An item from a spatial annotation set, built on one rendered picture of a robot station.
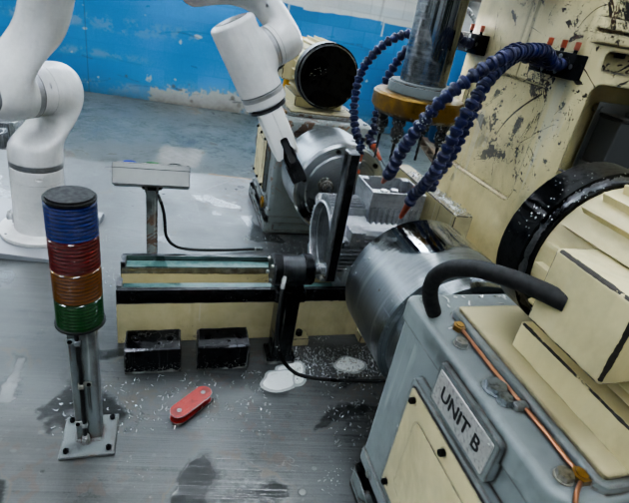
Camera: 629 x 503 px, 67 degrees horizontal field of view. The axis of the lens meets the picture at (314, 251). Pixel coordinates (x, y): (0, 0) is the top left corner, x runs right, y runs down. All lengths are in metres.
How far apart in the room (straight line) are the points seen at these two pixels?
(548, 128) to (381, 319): 0.48
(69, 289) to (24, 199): 0.71
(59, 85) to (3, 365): 0.63
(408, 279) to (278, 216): 0.83
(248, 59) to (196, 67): 5.61
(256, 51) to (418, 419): 0.66
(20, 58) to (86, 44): 5.58
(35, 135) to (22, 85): 0.16
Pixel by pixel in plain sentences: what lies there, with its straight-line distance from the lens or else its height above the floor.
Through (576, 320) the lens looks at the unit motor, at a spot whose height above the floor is 1.27.
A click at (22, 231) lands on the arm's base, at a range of 1.41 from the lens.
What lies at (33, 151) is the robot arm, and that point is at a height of 1.05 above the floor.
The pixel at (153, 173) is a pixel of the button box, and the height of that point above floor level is 1.06.
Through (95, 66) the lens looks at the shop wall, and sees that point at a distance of 6.80.
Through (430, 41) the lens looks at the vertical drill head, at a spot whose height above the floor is 1.43.
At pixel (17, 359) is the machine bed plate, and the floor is 0.80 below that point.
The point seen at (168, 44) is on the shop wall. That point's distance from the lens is 6.54.
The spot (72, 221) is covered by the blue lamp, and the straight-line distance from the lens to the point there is 0.63.
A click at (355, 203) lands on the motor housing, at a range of 1.01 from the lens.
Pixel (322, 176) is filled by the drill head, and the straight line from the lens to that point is 1.21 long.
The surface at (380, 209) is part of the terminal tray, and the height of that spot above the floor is 1.11.
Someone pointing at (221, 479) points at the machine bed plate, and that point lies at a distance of 0.83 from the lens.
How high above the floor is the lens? 1.47
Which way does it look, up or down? 28 degrees down
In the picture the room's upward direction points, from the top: 10 degrees clockwise
